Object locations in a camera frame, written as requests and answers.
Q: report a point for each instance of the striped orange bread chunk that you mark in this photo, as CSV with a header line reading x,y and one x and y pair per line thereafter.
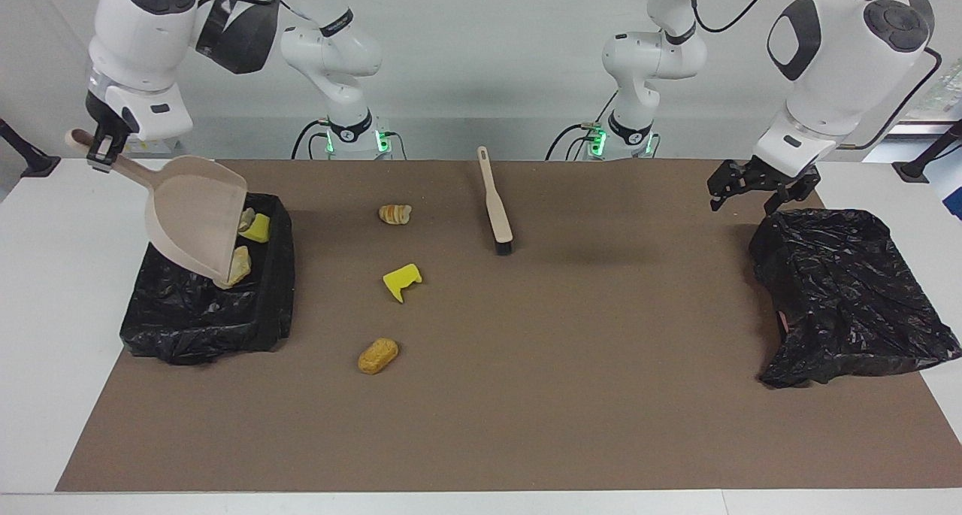
x,y
240,265

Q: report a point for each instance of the black bag lined trash bin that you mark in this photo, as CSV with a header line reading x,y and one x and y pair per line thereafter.
x,y
849,297
188,319

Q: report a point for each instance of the pale crumbly bread chunk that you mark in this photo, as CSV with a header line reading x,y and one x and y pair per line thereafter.
x,y
246,219

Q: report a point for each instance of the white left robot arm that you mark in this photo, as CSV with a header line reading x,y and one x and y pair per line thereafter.
x,y
834,71

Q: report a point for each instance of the beige brush with black bristles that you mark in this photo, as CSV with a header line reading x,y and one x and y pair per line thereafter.
x,y
496,214

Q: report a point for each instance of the blue panel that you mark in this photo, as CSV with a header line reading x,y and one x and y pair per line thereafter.
x,y
953,195

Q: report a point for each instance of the notched yellow sponge piece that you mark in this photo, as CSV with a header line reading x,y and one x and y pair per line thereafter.
x,y
398,280

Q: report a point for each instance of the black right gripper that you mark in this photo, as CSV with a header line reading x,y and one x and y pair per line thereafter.
x,y
99,120

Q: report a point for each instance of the black clamp stand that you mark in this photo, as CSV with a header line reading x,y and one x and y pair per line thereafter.
x,y
37,165
913,171

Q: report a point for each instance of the smooth yellow sponge piece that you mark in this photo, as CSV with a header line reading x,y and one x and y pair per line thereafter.
x,y
259,229

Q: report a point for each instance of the green patterned poster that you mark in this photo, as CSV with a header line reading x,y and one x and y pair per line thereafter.
x,y
936,98

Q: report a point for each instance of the beige plastic dustpan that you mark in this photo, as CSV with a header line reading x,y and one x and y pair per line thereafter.
x,y
195,214

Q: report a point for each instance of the rounded striped bread roll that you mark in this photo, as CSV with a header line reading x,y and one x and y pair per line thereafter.
x,y
394,214

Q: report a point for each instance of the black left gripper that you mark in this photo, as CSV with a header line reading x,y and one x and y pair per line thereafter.
x,y
770,177

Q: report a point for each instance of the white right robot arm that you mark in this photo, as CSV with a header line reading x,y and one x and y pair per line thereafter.
x,y
143,41

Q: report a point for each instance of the brown peanut shaped bread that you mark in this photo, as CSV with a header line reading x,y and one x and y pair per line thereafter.
x,y
378,355

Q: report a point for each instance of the brown table mat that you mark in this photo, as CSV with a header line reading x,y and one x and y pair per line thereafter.
x,y
481,425

